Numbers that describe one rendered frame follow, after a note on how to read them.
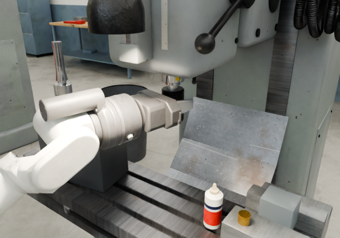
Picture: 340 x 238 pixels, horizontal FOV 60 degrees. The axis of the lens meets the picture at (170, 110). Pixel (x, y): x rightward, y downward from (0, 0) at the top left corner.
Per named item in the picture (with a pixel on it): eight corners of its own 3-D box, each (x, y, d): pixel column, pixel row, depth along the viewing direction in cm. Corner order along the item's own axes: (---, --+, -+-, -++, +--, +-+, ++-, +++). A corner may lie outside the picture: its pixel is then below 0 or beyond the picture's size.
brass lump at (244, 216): (246, 228, 52) (247, 220, 52) (235, 222, 53) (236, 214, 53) (251, 221, 54) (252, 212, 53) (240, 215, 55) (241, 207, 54)
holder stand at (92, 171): (103, 193, 79) (96, 124, 71) (43, 172, 88) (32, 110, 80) (128, 170, 89) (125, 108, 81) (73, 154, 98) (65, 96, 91)
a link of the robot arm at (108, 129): (123, 154, 52) (59, 178, 45) (94, 127, 59) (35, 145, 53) (124, 95, 47) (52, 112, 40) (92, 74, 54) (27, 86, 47)
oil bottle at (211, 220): (216, 232, 66) (219, 191, 62) (200, 225, 68) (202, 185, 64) (223, 222, 69) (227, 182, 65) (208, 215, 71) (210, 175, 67)
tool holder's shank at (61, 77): (68, 84, 80) (62, 42, 75) (55, 85, 79) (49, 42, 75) (69, 81, 82) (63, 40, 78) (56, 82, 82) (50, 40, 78)
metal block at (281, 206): (288, 238, 53) (293, 211, 51) (256, 224, 56) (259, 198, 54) (296, 222, 57) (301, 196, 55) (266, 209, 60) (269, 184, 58)
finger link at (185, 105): (190, 110, 63) (168, 117, 59) (190, 95, 62) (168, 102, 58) (196, 112, 62) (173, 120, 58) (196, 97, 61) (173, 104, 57)
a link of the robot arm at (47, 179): (108, 149, 48) (37, 210, 44) (82, 125, 54) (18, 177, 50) (88, 123, 43) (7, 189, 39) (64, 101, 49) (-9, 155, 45)
